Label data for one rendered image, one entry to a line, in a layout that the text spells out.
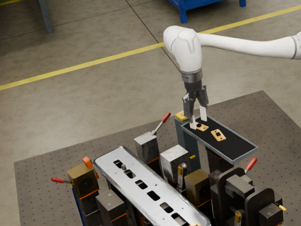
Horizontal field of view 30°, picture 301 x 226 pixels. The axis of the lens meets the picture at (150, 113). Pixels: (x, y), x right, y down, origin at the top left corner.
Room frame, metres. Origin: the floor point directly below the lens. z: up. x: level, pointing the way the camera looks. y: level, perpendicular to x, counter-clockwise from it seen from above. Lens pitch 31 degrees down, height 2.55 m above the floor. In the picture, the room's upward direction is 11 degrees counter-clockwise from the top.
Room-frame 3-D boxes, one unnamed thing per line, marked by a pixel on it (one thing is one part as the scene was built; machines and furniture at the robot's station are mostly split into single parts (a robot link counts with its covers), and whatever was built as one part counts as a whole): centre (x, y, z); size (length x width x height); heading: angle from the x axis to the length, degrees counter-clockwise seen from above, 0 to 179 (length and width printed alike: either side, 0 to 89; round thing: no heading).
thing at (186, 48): (2.10, -0.20, 1.54); 0.13 x 0.11 x 0.16; 12
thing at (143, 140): (2.24, 0.03, 0.88); 0.12 x 0.07 x 0.36; 116
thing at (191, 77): (2.09, -0.20, 1.43); 0.09 x 0.09 x 0.06
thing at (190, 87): (2.09, -0.20, 1.36); 0.08 x 0.07 x 0.09; 130
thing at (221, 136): (1.99, -0.27, 1.17); 0.08 x 0.04 x 0.01; 12
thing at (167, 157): (2.00, -0.08, 0.90); 0.13 x 0.08 x 0.41; 116
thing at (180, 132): (2.22, -0.15, 0.92); 0.08 x 0.08 x 0.44; 26
